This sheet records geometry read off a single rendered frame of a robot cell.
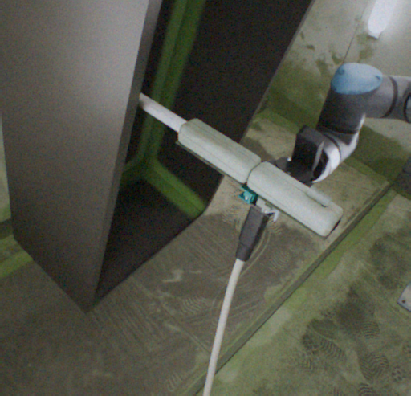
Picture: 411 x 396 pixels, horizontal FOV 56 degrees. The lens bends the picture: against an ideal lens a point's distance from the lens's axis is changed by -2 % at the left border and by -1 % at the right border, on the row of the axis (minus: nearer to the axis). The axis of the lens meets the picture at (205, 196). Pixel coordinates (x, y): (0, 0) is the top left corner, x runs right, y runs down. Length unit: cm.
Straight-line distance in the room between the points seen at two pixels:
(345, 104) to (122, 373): 124
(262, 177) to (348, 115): 29
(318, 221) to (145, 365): 117
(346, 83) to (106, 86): 46
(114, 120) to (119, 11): 17
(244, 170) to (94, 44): 30
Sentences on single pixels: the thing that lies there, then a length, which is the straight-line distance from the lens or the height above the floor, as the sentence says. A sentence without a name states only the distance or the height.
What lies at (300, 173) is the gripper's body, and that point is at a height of 113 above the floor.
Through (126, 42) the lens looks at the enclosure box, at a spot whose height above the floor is 134.
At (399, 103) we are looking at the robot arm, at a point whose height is 123.
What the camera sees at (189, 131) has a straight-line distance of 68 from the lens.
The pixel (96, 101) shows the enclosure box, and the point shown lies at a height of 122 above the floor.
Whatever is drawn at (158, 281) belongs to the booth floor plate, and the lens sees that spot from 184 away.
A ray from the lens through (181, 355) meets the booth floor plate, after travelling 167.
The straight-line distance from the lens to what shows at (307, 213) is 61.
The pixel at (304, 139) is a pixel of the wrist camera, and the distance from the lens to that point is 70.
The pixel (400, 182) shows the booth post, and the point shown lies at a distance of 291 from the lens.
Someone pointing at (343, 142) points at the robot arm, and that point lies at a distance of 88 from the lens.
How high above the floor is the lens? 155
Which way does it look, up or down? 42 degrees down
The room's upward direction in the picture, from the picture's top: 11 degrees clockwise
